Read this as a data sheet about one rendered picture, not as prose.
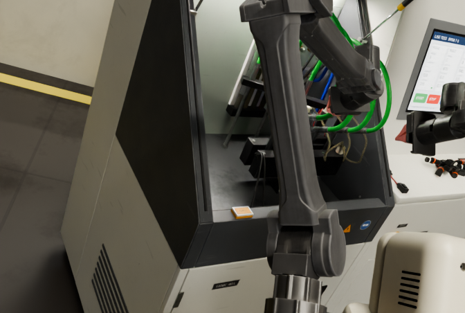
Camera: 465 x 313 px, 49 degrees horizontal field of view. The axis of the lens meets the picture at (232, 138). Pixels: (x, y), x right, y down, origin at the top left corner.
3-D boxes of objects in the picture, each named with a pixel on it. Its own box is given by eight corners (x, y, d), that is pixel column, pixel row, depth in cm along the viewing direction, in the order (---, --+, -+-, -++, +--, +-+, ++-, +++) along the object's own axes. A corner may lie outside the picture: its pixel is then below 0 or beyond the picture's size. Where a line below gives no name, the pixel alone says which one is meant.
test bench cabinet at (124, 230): (111, 435, 165) (179, 270, 127) (70, 293, 205) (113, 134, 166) (279, 381, 204) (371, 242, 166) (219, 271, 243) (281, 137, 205)
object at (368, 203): (194, 268, 129) (214, 222, 122) (187, 255, 132) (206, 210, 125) (362, 243, 163) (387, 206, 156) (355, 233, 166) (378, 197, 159)
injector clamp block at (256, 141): (245, 196, 156) (263, 156, 148) (231, 175, 163) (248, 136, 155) (326, 190, 175) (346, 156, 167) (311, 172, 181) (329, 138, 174)
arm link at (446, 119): (451, 133, 109) (471, 140, 111) (454, 103, 110) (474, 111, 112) (427, 138, 115) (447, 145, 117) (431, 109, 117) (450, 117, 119)
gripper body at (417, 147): (430, 115, 125) (453, 110, 118) (430, 157, 123) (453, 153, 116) (409, 111, 122) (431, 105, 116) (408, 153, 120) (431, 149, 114)
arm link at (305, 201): (222, -17, 71) (289, -35, 66) (263, -13, 83) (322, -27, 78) (270, 282, 78) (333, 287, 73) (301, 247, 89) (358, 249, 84)
